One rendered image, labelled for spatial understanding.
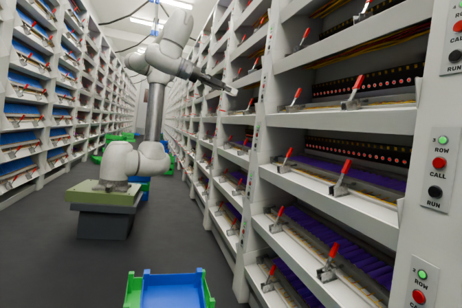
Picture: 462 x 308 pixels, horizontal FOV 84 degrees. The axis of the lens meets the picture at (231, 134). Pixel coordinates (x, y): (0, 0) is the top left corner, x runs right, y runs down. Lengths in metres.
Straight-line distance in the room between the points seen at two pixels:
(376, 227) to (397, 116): 0.21
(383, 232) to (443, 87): 0.26
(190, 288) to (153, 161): 0.80
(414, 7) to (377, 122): 0.21
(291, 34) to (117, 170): 1.13
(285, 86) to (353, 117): 0.49
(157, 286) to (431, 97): 0.96
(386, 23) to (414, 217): 0.37
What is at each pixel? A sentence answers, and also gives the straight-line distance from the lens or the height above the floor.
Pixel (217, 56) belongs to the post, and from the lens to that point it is 2.46.
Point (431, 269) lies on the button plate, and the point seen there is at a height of 0.52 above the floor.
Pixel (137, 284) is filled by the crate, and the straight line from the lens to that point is 1.22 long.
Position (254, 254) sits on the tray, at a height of 0.20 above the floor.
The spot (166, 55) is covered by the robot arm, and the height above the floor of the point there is 0.95.
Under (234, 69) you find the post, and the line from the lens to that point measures 1.73.
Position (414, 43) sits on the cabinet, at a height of 0.96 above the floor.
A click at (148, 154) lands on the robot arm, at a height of 0.46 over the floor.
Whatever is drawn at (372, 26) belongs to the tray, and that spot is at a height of 0.93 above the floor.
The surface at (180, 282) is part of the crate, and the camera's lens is 1.08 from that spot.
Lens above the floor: 0.68
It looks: 1 degrees down
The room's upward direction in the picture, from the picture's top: 8 degrees clockwise
